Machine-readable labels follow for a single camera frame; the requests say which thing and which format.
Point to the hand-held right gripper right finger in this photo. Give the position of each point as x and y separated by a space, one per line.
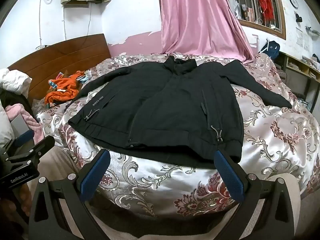
228 177

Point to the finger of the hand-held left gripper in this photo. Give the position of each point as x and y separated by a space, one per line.
45 143
25 137

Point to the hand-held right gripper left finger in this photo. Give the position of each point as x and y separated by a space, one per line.
96 172

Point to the black jacket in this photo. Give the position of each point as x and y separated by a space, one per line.
162 105

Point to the person's left hand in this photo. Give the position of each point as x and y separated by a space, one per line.
26 201

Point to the pink fluffy cloth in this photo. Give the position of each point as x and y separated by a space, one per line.
27 120

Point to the white puffy quilt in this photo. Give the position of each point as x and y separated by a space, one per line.
5 127

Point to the dark cloth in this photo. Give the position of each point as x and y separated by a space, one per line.
15 97

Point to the orange garment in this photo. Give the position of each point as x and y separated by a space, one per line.
62 90

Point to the white pillow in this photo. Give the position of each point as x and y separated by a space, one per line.
12 80

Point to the floral satin bedspread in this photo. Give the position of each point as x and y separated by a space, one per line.
275 135

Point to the wooden headboard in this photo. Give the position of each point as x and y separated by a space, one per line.
62 57

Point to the white power strip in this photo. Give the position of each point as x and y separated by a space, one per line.
43 47

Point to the wooden desk shelf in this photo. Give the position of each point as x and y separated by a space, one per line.
300 66

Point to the blue backpack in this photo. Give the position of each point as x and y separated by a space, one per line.
271 48

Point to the pink curtain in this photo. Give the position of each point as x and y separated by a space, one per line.
195 17

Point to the barred wooden window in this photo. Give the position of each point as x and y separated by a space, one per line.
281 17

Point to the red hanging decoration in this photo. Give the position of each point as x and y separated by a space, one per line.
264 3

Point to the wooden wall shelf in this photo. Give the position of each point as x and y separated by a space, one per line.
75 3

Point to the white wall paper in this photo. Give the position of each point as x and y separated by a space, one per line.
299 37

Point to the grey wall rack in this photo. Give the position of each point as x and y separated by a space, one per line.
312 30

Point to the round wall clock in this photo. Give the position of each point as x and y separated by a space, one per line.
294 2

